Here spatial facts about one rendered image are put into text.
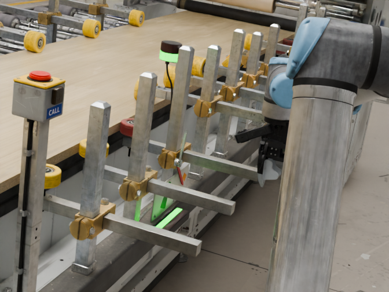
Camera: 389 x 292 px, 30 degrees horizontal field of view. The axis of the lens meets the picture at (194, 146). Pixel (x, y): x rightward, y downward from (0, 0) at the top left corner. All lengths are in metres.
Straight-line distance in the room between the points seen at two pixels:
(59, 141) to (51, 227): 0.24
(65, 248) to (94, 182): 0.42
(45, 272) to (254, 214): 2.20
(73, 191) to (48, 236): 0.15
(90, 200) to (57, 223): 0.38
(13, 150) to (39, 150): 0.52
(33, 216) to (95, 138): 0.27
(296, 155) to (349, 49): 0.21
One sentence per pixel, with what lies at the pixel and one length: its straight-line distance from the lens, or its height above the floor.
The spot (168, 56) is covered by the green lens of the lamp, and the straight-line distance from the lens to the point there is 2.05.
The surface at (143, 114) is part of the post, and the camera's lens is 1.84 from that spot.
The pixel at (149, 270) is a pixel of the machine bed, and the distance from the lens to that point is 2.92.
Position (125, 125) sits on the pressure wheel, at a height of 0.90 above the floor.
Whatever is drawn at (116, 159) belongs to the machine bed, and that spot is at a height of 0.77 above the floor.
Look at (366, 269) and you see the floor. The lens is 3.66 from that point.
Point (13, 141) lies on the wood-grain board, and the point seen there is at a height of 0.90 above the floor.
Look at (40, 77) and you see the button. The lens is 1.35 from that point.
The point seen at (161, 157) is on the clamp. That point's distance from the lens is 2.11.
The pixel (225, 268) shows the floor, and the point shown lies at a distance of 3.37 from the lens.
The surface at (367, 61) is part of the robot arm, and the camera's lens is 1.31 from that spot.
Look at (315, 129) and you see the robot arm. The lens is 1.27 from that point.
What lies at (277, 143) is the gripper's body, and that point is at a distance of 2.03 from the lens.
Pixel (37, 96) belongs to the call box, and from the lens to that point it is 1.34.
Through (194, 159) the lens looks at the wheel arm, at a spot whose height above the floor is 0.85.
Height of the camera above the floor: 1.58
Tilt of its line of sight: 19 degrees down
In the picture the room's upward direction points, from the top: 9 degrees clockwise
